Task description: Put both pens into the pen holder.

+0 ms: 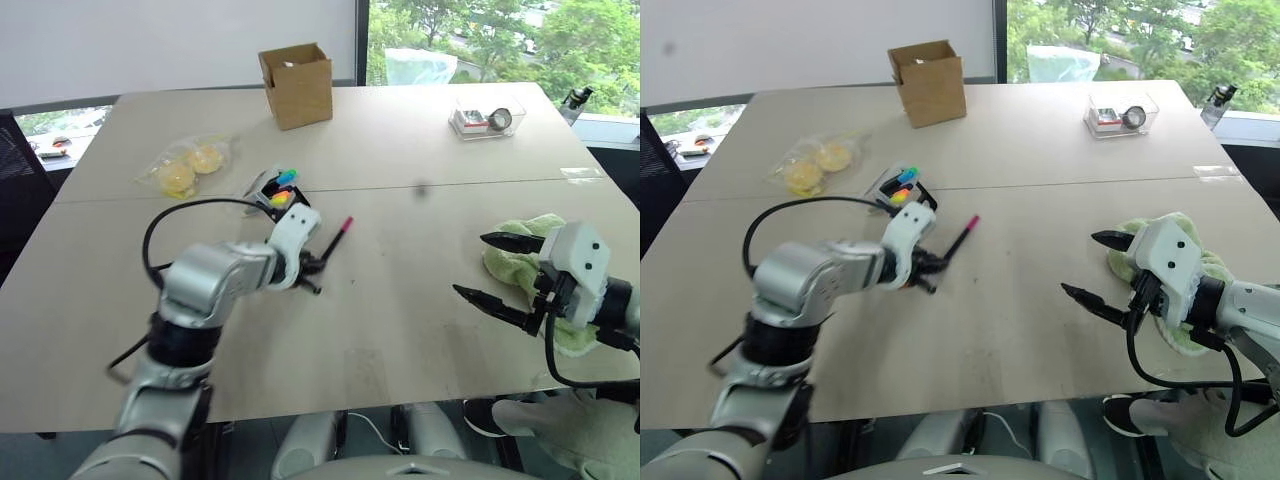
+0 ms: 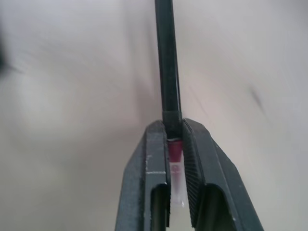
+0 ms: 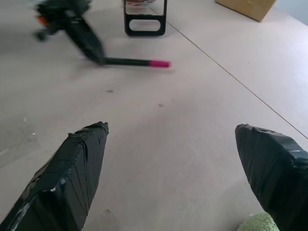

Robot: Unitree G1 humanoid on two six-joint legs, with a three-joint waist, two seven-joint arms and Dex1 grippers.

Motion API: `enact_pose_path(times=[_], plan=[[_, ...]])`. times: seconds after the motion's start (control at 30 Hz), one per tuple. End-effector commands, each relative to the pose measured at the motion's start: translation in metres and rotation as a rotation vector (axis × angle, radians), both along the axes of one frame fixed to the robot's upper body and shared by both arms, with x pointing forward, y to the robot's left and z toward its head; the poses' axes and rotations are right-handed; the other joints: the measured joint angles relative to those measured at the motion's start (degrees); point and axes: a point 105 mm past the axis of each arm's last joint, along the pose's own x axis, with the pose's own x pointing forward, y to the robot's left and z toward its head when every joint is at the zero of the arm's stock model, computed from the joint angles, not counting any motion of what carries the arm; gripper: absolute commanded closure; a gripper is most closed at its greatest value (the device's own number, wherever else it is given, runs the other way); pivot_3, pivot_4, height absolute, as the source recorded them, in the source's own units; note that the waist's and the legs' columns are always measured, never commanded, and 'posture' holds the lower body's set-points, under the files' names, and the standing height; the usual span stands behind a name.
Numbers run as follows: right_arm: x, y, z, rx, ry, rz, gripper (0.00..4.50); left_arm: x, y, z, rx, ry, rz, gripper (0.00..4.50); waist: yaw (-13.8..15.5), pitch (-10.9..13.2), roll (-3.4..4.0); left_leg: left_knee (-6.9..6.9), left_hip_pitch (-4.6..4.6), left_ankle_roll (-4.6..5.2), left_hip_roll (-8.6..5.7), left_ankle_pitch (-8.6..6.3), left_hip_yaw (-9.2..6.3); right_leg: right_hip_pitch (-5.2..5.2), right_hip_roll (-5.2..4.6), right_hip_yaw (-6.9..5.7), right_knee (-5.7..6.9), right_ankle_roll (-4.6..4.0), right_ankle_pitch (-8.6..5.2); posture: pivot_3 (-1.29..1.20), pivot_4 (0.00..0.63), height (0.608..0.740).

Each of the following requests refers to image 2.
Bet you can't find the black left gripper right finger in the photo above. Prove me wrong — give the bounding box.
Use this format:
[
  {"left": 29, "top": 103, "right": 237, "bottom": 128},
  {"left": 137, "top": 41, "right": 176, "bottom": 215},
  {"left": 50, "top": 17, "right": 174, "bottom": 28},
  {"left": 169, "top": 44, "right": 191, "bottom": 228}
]
[{"left": 181, "top": 117, "right": 264, "bottom": 231}]

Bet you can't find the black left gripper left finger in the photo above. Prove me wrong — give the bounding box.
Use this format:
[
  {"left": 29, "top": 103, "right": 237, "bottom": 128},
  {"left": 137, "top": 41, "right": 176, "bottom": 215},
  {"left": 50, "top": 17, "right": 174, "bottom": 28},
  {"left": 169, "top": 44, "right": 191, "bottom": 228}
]
[{"left": 114, "top": 120, "right": 172, "bottom": 231}]

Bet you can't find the black pen with clear cap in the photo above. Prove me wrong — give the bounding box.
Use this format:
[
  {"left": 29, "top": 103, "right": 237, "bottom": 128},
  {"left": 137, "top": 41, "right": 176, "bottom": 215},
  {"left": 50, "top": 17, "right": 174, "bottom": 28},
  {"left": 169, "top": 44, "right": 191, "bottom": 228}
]
[{"left": 154, "top": 0, "right": 186, "bottom": 208}]

